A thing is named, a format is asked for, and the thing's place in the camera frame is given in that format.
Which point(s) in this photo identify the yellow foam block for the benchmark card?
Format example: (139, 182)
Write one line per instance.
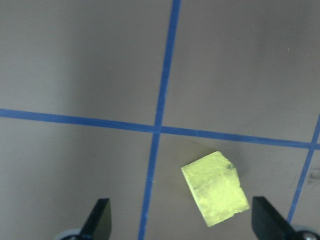
(215, 190)

